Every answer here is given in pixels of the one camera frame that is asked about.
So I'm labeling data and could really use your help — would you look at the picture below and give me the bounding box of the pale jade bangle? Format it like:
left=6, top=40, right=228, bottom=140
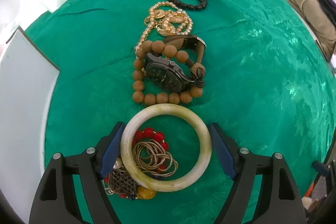
left=120, top=103, right=212, bottom=192

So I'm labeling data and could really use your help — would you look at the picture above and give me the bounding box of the gold pearl necklace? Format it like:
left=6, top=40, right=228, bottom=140
left=134, top=1, right=194, bottom=58

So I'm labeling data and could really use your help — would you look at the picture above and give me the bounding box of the green patterned cloth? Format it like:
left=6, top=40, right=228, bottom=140
left=23, top=0, right=336, bottom=224

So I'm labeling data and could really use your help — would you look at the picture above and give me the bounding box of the white drawer box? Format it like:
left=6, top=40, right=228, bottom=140
left=1, top=27, right=60, bottom=223

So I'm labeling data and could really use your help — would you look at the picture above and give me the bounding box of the black wrist watch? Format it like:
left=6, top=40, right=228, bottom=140
left=144, top=34, right=206, bottom=93

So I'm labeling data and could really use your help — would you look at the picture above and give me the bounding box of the beige pillow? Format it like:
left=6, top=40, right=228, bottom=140
left=287, top=0, right=335, bottom=60

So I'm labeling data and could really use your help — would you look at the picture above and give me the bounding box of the thin gold chain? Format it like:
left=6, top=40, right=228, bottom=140
left=131, top=138, right=179, bottom=178

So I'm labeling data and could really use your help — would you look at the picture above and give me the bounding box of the red bead bracelet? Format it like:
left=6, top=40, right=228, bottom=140
left=103, top=127, right=170, bottom=200

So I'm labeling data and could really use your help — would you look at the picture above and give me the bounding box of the brown wooden bead bracelet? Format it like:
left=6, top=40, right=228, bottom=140
left=132, top=40, right=204, bottom=106

